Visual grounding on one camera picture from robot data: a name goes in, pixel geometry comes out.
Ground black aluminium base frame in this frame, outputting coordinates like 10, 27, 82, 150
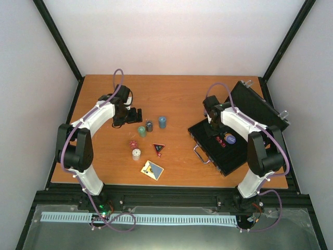
15, 183, 328, 250

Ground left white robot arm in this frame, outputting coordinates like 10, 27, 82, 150
55, 84, 142, 210

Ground blue poker chip stack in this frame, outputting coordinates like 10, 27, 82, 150
158, 116, 167, 129

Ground purple blind button chips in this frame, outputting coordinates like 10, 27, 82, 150
224, 133, 236, 144

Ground playing card deck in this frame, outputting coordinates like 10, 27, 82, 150
140, 160, 164, 181

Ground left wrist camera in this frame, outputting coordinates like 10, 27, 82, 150
125, 96, 133, 107

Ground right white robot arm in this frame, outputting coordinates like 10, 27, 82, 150
203, 95, 290, 211

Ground white poker chip stack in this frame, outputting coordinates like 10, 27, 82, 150
132, 148, 141, 161

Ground black triangular card box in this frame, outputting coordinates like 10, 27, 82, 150
153, 143, 165, 154

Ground black poker set case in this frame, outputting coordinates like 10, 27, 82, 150
188, 81, 290, 176

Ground light blue cable duct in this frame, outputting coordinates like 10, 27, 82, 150
40, 211, 237, 227

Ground red poker chip stack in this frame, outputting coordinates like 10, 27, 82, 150
130, 141, 138, 150

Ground black poker chip stack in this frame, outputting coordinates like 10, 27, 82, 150
145, 120, 153, 132

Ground green poker chip stack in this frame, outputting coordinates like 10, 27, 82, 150
137, 126, 146, 138

